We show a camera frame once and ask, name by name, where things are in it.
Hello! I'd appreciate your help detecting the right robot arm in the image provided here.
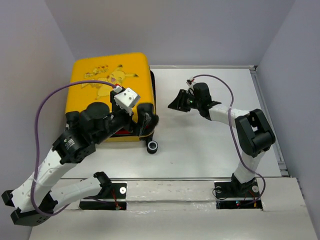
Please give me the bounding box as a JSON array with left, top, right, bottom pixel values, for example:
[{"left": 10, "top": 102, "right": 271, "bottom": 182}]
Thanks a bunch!
[{"left": 168, "top": 82, "right": 276, "bottom": 198}]

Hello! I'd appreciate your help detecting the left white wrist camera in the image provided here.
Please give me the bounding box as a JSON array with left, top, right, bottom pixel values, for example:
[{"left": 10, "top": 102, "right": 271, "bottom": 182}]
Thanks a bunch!
[{"left": 113, "top": 85, "right": 141, "bottom": 116}]

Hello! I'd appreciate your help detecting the yellow hard-shell suitcase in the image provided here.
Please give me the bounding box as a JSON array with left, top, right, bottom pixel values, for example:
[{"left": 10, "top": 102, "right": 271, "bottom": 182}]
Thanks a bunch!
[{"left": 65, "top": 52, "right": 159, "bottom": 154}]

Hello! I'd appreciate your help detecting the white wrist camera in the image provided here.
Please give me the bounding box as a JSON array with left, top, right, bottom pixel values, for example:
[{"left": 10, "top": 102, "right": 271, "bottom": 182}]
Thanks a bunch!
[
  {"left": 186, "top": 78, "right": 196, "bottom": 88},
  {"left": 113, "top": 85, "right": 141, "bottom": 116}
]

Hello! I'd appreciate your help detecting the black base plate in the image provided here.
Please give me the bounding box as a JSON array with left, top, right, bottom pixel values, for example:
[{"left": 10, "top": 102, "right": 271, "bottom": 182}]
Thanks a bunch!
[
  {"left": 78, "top": 181, "right": 127, "bottom": 211},
  {"left": 212, "top": 180, "right": 263, "bottom": 210}
]

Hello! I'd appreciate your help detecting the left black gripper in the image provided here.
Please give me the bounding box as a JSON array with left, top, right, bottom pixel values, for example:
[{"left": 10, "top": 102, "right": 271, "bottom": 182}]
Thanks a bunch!
[{"left": 94, "top": 91, "right": 152, "bottom": 144}]

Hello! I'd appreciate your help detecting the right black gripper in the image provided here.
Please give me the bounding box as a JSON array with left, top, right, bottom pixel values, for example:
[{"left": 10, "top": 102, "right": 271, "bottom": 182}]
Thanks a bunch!
[{"left": 167, "top": 89, "right": 201, "bottom": 113}]

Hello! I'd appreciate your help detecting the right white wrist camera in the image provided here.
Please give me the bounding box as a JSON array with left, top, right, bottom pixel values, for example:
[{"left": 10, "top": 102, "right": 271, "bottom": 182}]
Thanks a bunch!
[{"left": 186, "top": 78, "right": 196, "bottom": 88}]

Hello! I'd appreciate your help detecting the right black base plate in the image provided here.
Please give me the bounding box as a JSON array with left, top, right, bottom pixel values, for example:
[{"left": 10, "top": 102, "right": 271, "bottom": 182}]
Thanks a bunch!
[{"left": 212, "top": 180, "right": 263, "bottom": 210}]

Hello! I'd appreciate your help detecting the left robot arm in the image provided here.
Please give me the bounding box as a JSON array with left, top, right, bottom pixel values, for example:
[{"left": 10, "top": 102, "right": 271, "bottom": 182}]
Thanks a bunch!
[{"left": 1, "top": 102, "right": 159, "bottom": 227}]

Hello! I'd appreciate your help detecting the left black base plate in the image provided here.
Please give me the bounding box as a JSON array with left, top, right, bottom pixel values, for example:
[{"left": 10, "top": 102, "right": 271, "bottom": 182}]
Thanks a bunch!
[{"left": 78, "top": 181, "right": 127, "bottom": 211}]

